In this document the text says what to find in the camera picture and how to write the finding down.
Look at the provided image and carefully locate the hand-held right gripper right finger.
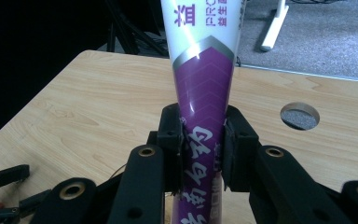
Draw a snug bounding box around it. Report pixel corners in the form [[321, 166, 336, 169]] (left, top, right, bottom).
[[222, 105, 261, 193]]

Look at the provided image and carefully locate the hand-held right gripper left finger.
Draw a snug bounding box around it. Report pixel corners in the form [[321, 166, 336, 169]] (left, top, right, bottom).
[[148, 103, 185, 193]]

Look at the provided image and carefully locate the purple and white toothpaste tube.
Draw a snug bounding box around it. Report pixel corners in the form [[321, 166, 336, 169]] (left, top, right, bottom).
[[160, 0, 248, 224]]

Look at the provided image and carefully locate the black tripod stand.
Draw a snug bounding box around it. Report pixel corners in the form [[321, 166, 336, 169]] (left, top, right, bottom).
[[104, 0, 170, 58]]

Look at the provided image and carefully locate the white desk leg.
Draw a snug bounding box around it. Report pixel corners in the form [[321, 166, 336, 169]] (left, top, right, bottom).
[[259, 0, 290, 52]]

